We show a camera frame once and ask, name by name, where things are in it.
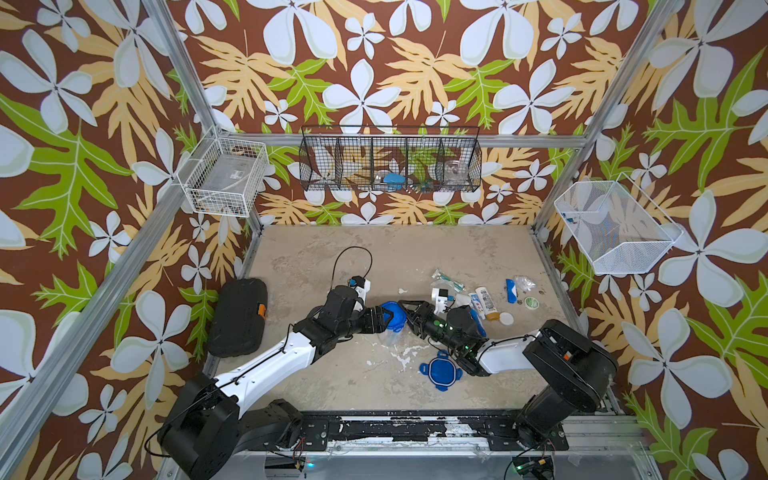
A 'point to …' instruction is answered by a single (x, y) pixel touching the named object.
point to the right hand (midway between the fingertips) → (395, 307)
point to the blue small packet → (511, 291)
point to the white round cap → (506, 318)
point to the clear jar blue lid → (393, 335)
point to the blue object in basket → (395, 181)
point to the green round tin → (531, 303)
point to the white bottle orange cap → (488, 306)
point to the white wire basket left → (225, 176)
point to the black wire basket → (431, 159)
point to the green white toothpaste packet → (439, 275)
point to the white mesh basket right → (620, 228)
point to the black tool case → (238, 317)
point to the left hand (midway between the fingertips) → (385, 312)
